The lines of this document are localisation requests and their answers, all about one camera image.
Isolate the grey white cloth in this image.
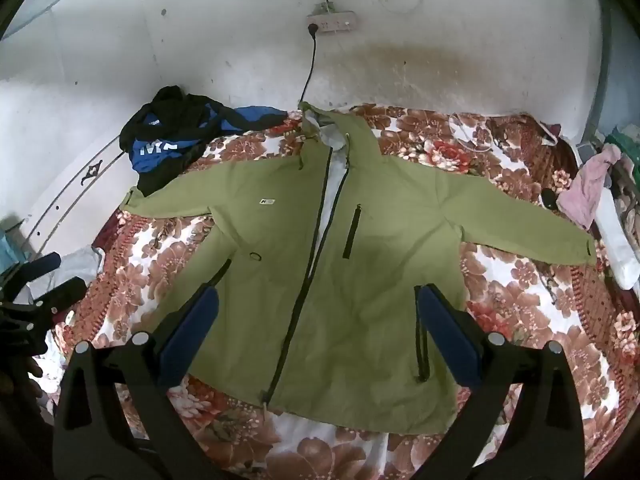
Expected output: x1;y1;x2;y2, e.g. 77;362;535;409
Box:
27;246;106;306

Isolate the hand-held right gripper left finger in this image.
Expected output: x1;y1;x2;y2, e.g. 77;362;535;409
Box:
52;284;226;480

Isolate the floral brown blanket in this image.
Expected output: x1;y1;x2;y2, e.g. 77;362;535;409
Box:
32;104;631;480

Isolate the black power cable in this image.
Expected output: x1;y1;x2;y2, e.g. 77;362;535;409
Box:
298;22;321;103

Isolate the blue and black jacket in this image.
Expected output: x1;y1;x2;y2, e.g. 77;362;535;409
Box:
119;86;290;197

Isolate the green zip jacket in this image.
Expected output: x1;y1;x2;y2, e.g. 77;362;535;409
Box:
122;101;598;436

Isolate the pink cloth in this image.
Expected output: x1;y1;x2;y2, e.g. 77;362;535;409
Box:
556;146;623;231

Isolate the white power strip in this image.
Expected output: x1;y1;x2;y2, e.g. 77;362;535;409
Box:
306;11;357;35

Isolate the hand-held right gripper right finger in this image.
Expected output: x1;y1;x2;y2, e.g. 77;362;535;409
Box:
415;284;586;480

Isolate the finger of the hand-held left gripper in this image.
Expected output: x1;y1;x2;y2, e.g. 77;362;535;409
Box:
0;253;62;293
32;276;89;319

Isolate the green cloth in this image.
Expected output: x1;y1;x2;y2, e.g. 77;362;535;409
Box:
604;127;640;161

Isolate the person's left hand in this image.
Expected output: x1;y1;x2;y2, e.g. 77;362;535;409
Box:
0;357;48;403

